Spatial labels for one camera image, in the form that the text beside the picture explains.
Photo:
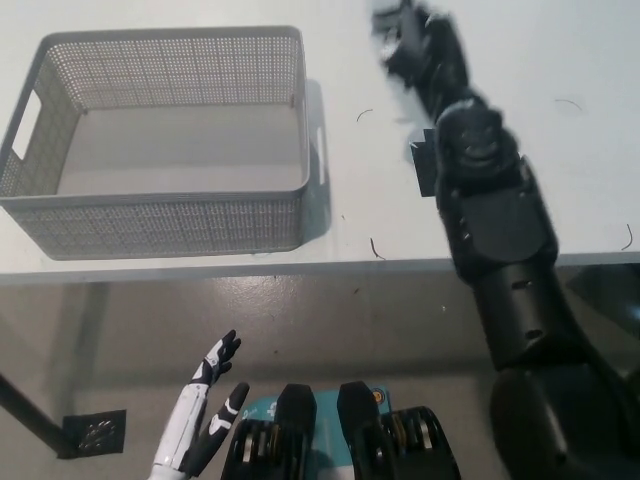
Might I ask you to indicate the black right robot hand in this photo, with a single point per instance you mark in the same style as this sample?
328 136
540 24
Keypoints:
425 45

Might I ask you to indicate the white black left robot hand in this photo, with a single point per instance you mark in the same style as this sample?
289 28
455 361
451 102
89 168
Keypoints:
182 425

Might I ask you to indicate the black tape patch on desk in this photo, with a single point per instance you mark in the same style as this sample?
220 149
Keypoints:
425 165

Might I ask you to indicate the black teal robot body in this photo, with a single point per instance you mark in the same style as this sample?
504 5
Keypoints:
350 435

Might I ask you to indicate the thin dark thread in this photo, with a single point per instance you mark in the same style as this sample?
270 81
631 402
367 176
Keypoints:
377 250
627 240
362 114
570 102

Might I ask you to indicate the grey perforated plastic basket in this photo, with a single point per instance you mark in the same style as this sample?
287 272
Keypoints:
150 225

